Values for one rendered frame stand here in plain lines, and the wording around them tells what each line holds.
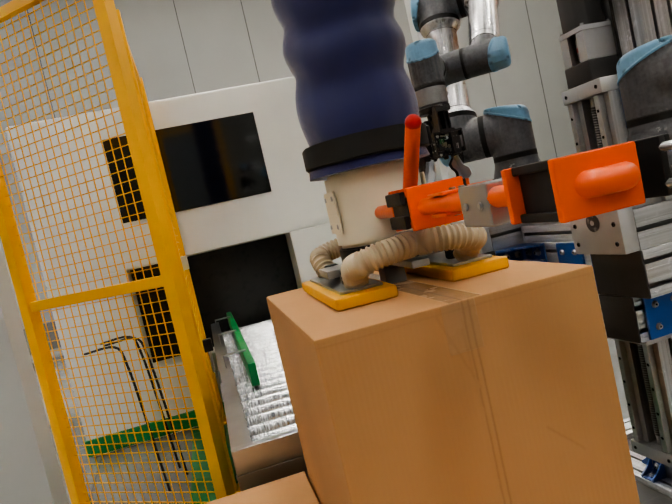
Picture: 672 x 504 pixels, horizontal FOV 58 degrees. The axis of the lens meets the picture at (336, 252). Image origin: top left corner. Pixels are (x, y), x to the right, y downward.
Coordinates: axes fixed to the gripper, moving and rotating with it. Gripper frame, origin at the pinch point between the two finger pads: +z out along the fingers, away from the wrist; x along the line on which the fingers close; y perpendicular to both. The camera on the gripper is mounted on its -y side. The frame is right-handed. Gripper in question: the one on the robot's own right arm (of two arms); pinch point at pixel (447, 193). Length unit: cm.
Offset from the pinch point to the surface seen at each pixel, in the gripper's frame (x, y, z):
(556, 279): -13, 61, 15
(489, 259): -14.8, 45.3, 12.0
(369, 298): -36, 46, 13
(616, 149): -26, 94, 0
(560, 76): 688, -942, -184
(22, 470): -128, -73, 56
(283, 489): -53, 7, 54
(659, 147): -21, 92, 1
